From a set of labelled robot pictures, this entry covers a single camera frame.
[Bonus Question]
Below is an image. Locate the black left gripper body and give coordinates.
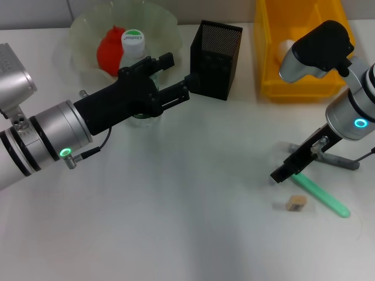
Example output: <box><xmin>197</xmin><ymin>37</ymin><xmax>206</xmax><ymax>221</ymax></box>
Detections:
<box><xmin>73</xmin><ymin>66</ymin><xmax>163</xmax><ymax>136</ymax></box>

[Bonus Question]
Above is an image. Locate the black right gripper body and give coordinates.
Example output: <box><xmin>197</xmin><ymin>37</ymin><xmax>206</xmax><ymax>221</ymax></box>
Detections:
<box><xmin>282</xmin><ymin>124</ymin><xmax>342</xmax><ymax>176</ymax></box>

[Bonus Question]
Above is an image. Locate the clear green-label water bottle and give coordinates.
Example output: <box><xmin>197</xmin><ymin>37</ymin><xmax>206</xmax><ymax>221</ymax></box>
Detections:
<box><xmin>118</xmin><ymin>28</ymin><xmax>163</xmax><ymax>128</ymax></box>

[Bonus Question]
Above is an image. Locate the green pen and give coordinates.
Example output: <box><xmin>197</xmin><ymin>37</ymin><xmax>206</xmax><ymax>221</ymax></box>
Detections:
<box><xmin>289</xmin><ymin>172</ymin><xmax>351</xmax><ymax>219</ymax></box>

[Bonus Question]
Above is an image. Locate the red-orange toy orange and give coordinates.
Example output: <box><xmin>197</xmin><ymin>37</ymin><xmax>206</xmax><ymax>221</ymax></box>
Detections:
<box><xmin>97</xmin><ymin>25</ymin><xmax>127</xmax><ymax>77</ymax></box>

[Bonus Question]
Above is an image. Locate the white paper ball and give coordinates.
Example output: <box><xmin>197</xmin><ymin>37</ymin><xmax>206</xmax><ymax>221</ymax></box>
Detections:
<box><xmin>277</xmin><ymin>39</ymin><xmax>295</xmax><ymax>64</ymax></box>

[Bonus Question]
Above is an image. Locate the grey marker pen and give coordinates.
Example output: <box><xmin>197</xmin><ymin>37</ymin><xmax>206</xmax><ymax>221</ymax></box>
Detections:
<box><xmin>278</xmin><ymin>142</ymin><xmax>360</xmax><ymax>170</ymax></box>

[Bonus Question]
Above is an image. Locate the pale green glass fruit bowl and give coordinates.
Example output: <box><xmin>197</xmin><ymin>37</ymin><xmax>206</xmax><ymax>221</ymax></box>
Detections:
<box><xmin>69</xmin><ymin>0</ymin><xmax>182</xmax><ymax>85</ymax></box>

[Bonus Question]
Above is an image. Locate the black mesh pen holder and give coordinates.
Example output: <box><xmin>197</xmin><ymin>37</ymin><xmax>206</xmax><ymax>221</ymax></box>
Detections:
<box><xmin>189</xmin><ymin>19</ymin><xmax>243</xmax><ymax>102</ymax></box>

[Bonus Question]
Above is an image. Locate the small wooden pencil sharpener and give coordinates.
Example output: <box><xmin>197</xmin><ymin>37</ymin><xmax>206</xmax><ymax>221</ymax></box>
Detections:
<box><xmin>285</xmin><ymin>195</ymin><xmax>308</xmax><ymax>212</ymax></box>

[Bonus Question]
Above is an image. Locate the yellow plastic bin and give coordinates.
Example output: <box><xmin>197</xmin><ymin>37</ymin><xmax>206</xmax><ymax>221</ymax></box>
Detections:
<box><xmin>253</xmin><ymin>0</ymin><xmax>357</xmax><ymax>103</ymax></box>

